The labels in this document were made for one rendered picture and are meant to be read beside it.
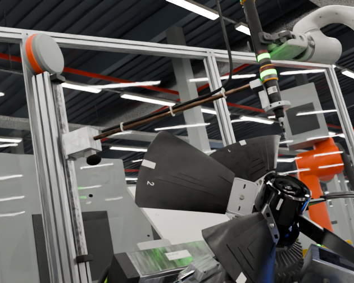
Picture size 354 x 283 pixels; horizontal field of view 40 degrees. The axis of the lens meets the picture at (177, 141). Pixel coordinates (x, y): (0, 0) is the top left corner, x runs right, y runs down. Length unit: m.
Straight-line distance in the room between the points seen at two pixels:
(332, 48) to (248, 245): 0.79
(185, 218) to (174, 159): 0.30
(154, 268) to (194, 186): 0.23
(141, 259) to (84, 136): 0.57
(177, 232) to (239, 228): 0.41
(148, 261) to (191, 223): 0.38
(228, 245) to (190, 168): 0.30
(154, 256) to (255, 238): 0.23
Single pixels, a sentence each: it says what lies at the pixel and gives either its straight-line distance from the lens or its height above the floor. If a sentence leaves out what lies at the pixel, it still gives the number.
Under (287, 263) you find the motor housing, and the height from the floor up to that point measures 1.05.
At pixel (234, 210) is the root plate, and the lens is 1.20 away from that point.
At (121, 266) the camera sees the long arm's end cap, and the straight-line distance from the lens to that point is 1.05.
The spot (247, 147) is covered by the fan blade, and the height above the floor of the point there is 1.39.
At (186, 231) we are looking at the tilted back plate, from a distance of 1.40.
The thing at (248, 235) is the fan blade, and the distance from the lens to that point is 1.02.
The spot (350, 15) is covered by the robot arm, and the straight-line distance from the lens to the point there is 1.57.
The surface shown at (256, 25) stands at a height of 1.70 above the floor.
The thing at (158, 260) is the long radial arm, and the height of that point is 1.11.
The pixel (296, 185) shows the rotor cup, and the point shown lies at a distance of 1.22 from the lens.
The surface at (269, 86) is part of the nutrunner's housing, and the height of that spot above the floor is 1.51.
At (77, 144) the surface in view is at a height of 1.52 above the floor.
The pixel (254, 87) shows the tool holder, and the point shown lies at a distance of 1.36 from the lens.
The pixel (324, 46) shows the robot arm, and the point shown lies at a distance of 1.56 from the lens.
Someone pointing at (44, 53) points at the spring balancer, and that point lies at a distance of 1.70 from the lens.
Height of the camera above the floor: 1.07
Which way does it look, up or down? 15 degrees up
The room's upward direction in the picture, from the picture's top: 12 degrees counter-clockwise
